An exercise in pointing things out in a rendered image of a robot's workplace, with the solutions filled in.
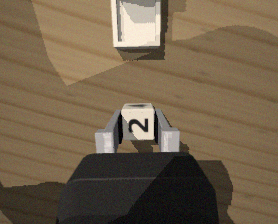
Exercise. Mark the white tray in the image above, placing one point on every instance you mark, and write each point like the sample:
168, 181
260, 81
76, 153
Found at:
136, 24

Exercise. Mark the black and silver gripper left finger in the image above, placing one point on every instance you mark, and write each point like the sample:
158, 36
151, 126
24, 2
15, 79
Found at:
108, 139

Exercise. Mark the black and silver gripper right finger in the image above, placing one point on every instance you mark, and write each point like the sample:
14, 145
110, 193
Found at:
167, 138

